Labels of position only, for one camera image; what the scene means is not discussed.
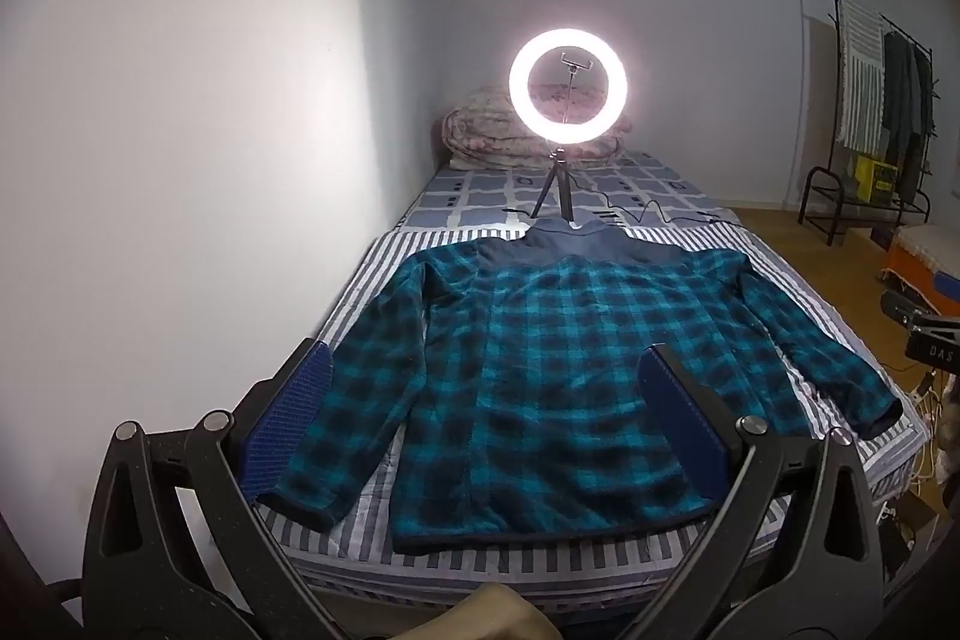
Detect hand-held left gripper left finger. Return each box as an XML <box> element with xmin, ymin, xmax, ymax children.
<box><xmin>81</xmin><ymin>336</ymin><xmax>353</xmax><ymax>640</ymax></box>

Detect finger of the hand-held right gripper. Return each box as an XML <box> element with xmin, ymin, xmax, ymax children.
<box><xmin>879</xmin><ymin>289</ymin><xmax>942</xmax><ymax>320</ymax></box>

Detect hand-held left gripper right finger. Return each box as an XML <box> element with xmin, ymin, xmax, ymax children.
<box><xmin>592</xmin><ymin>344</ymin><xmax>890</xmax><ymax>640</ymax></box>

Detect teal plaid jacket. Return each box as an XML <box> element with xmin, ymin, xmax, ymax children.
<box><xmin>257</xmin><ymin>218</ymin><xmax>905</xmax><ymax>555</ymax></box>

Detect person's right forearm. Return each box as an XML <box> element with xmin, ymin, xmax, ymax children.
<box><xmin>934</xmin><ymin>411</ymin><xmax>960</xmax><ymax>461</ymax></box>

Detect dark hanging clothes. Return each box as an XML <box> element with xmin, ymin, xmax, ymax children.
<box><xmin>881</xmin><ymin>31</ymin><xmax>937</xmax><ymax>202</ymax></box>

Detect orange stool with white cover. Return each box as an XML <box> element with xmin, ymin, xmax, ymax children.
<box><xmin>881</xmin><ymin>225</ymin><xmax>960</xmax><ymax>304</ymax></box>

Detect yellow box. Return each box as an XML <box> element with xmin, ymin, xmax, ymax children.
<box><xmin>855</xmin><ymin>155</ymin><xmax>897</xmax><ymax>202</ymax></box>

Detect grey striped blanket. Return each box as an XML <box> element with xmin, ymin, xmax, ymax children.
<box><xmin>281</xmin><ymin>227</ymin><xmax>927</xmax><ymax>611</ymax></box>

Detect striped hanging towel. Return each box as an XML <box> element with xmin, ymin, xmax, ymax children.
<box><xmin>836</xmin><ymin>0</ymin><xmax>886</xmax><ymax>150</ymax></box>

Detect tan cushion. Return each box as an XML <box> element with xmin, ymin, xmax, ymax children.
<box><xmin>405</xmin><ymin>584</ymin><xmax>563</xmax><ymax>640</ymax></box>

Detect black tripod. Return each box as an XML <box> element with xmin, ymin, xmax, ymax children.
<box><xmin>531</xmin><ymin>146</ymin><xmax>590</xmax><ymax>221</ymax></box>

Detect blue checked bed sheet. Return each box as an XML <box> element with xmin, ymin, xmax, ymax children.
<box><xmin>394</xmin><ymin>149</ymin><xmax>740</xmax><ymax>232</ymax></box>

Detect floral folded quilt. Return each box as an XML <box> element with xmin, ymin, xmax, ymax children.
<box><xmin>441</xmin><ymin>85</ymin><xmax>635</xmax><ymax>169</ymax></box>

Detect phone clamp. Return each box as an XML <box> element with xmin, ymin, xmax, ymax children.
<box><xmin>559</xmin><ymin>51</ymin><xmax>597</xmax><ymax>124</ymax></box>

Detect white floor cable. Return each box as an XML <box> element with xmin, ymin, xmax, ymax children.
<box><xmin>896</xmin><ymin>370</ymin><xmax>942</xmax><ymax>487</ymax></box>

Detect ring light cable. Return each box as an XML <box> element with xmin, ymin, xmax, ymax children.
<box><xmin>502</xmin><ymin>201</ymin><xmax>740</xmax><ymax>232</ymax></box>

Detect round ring light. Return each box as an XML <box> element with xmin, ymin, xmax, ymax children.
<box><xmin>508</xmin><ymin>26</ymin><xmax>631</xmax><ymax>148</ymax></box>

